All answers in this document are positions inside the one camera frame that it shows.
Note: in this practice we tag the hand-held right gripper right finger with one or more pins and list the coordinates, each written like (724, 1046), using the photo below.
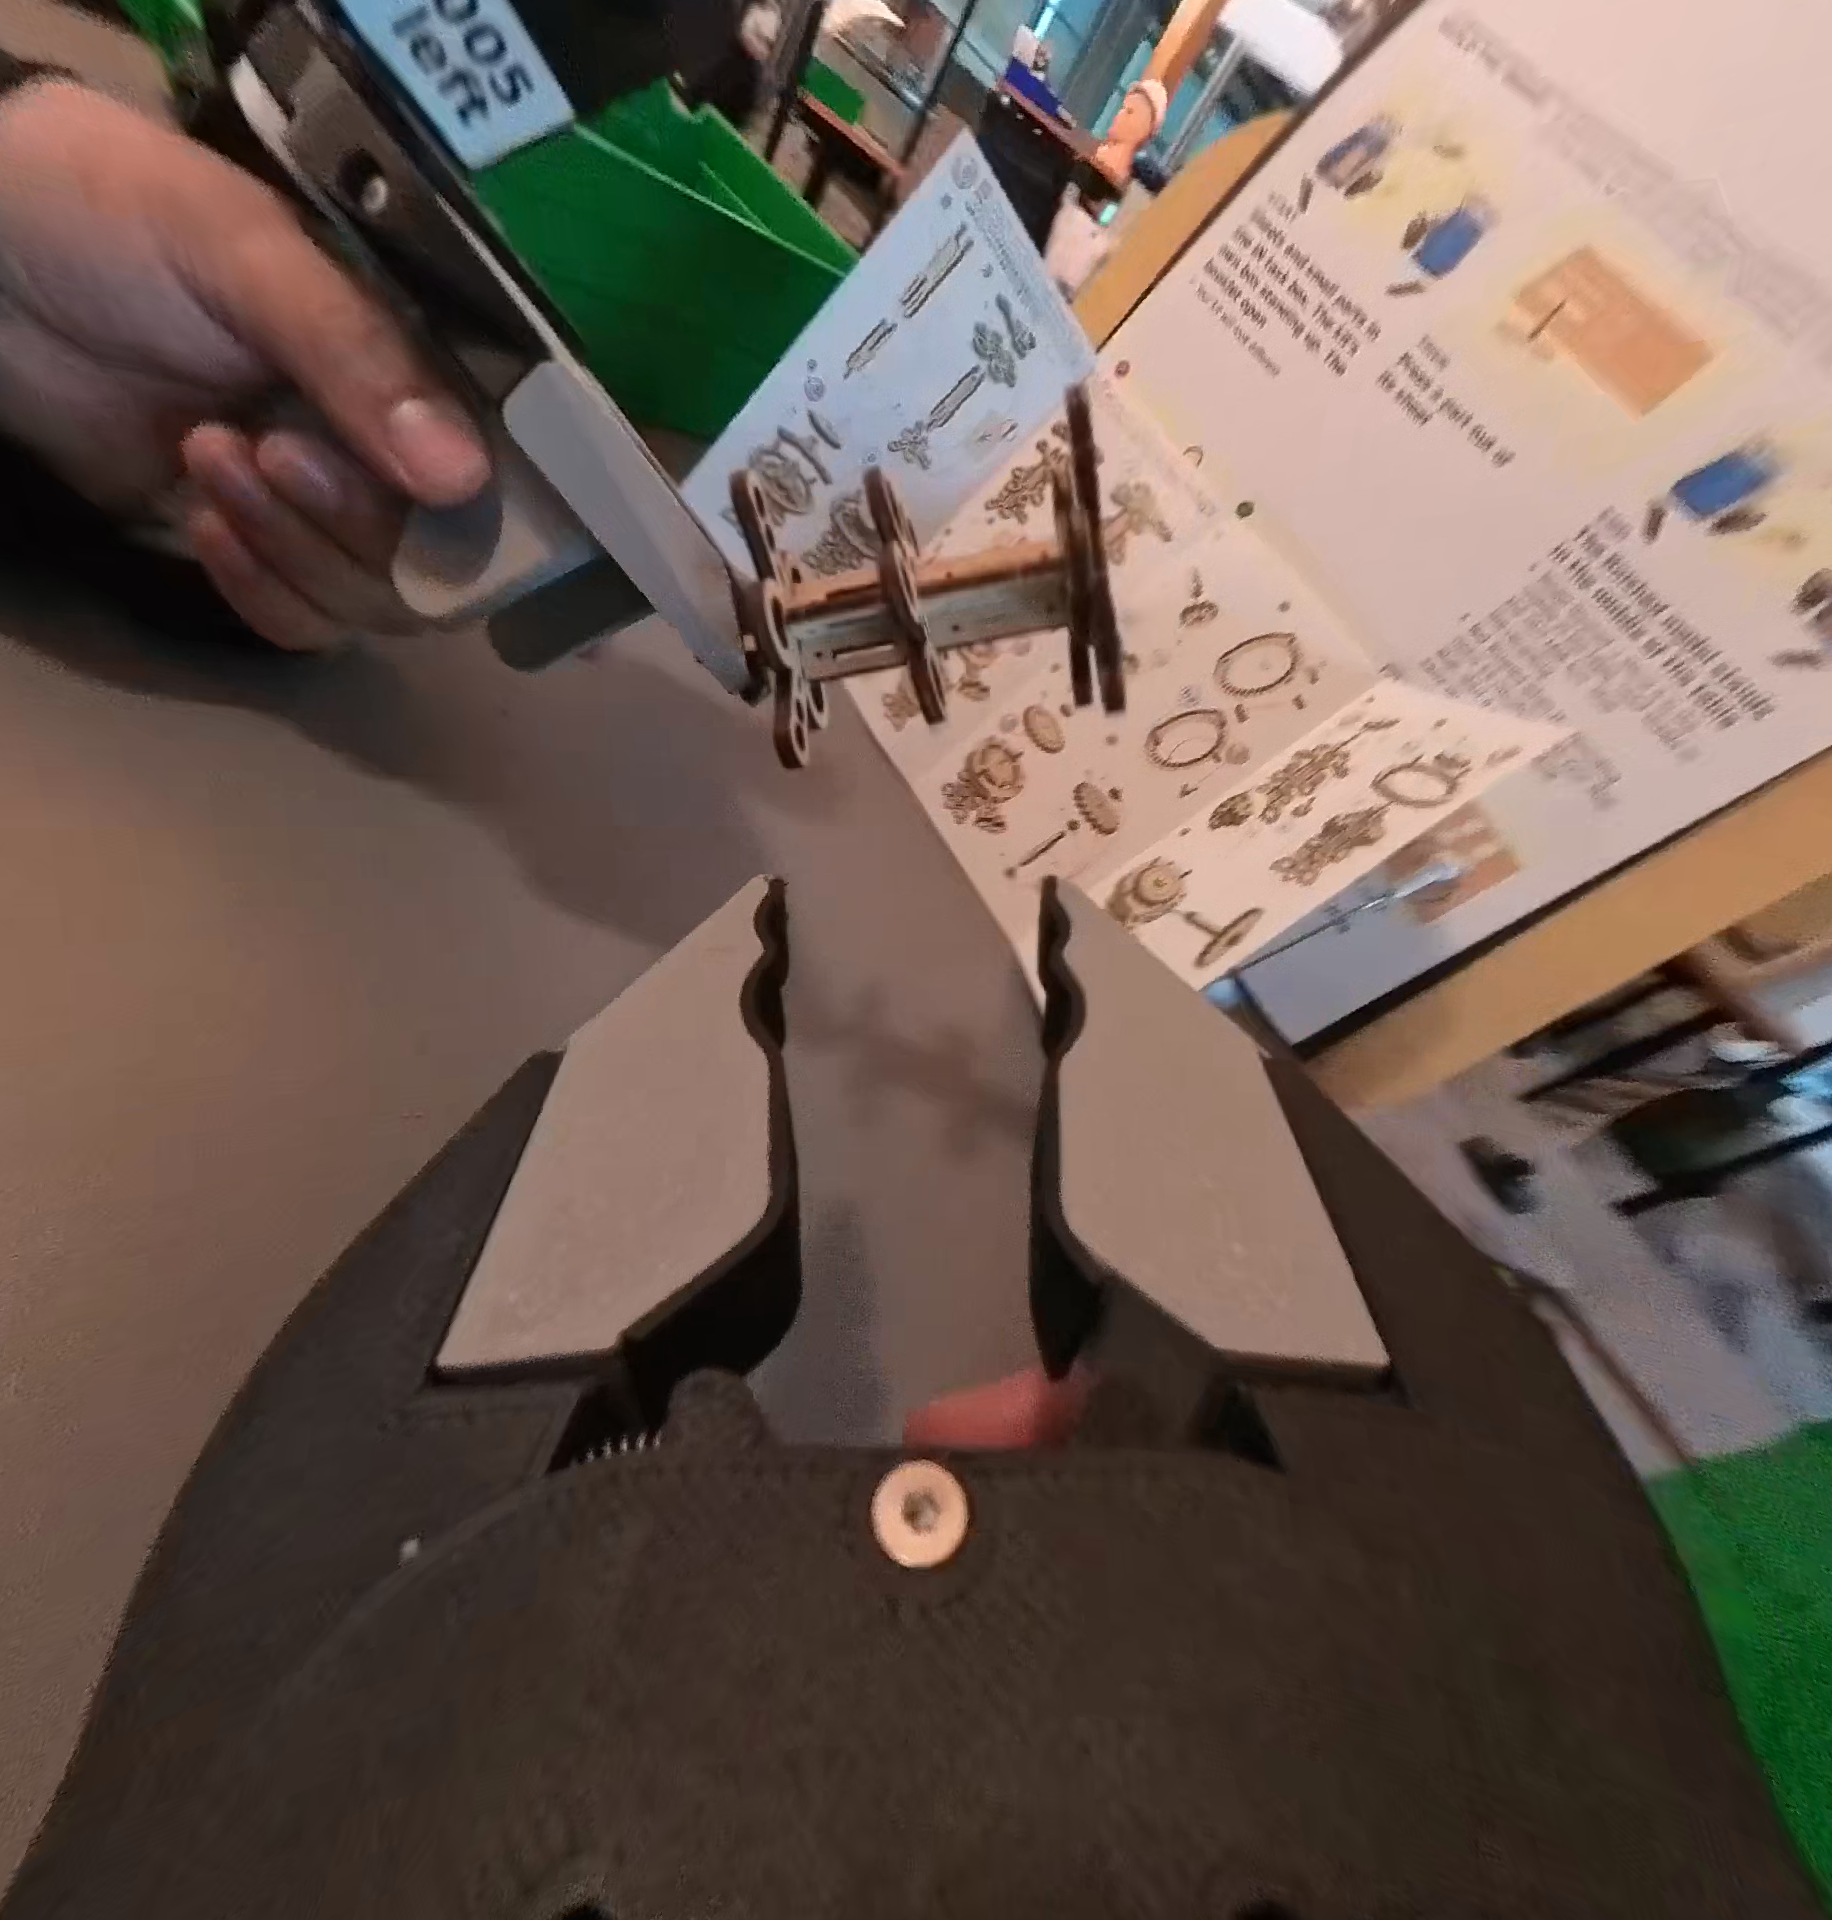
(1201, 1201)

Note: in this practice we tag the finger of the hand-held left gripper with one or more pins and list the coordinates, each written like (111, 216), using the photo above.
(450, 563)
(630, 511)

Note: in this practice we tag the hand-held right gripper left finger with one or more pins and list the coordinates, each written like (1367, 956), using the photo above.
(630, 1185)

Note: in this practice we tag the wooden gear model assembly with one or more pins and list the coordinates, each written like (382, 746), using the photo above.
(946, 593)

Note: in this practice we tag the person's left hand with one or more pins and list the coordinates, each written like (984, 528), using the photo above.
(135, 300)

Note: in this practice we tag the large green plastic bin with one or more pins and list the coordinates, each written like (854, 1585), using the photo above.
(661, 270)

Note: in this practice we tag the folded assembly instruction booklet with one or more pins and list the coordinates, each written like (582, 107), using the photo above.
(1275, 750)

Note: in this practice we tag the white instruction poster board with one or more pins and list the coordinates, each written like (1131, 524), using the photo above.
(1605, 526)

